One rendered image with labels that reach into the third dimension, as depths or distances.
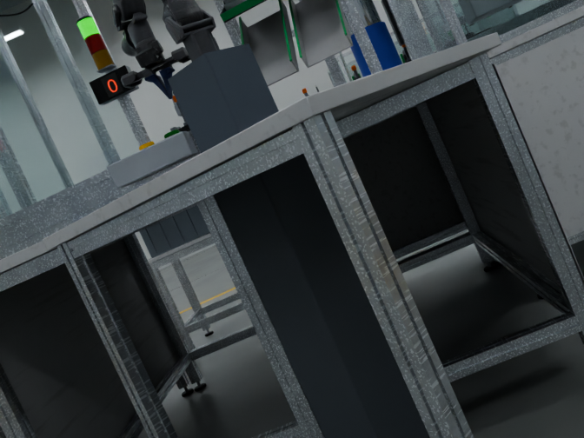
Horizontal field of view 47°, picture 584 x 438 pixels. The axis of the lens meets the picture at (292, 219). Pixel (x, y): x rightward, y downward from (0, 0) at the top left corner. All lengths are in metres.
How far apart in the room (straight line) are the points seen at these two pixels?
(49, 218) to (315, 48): 0.82
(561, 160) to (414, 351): 1.47
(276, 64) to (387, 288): 0.92
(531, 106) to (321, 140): 1.47
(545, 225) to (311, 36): 0.77
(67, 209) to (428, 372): 1.09
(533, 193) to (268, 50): 0.78
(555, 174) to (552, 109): 0.22
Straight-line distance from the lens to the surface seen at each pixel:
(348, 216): 1.00
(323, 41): 1.80
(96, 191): 1.78
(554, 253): 1.67
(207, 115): 1.44
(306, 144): 1.01
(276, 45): 1.85
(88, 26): 2.09
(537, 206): 1.65
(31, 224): 1.86
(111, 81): 2.05
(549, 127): 2.40
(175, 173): 1.20
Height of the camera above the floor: 0.78
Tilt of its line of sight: 4 degrees down
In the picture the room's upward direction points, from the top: 24 degrees counter-clockwise
